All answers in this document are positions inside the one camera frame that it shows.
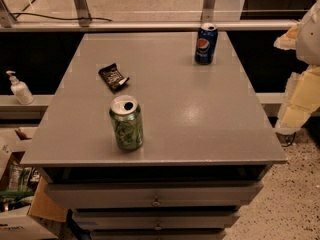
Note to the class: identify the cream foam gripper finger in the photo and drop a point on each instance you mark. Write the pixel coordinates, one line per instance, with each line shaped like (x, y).
(301, 100)
(287, 41)

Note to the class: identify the green soda can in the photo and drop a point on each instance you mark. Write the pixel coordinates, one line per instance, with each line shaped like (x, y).
(126, 118)

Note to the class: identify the blue Pepsi can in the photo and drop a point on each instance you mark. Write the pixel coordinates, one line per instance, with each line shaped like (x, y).
(206, 43)

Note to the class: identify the grey drawer cabinet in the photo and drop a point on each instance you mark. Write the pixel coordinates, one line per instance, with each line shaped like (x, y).
(207, 140)

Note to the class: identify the black snack wrapper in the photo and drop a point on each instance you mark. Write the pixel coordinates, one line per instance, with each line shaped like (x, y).
(112, 77)

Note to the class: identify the white pump sanitizer bottle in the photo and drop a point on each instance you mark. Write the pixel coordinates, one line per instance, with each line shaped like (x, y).
(20, 89)

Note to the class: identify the cardboard box with items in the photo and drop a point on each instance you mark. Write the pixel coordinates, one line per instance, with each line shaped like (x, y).
(23, 196)

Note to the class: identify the white box lower left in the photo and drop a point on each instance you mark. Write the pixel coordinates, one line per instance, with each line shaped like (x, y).
(19, 225)

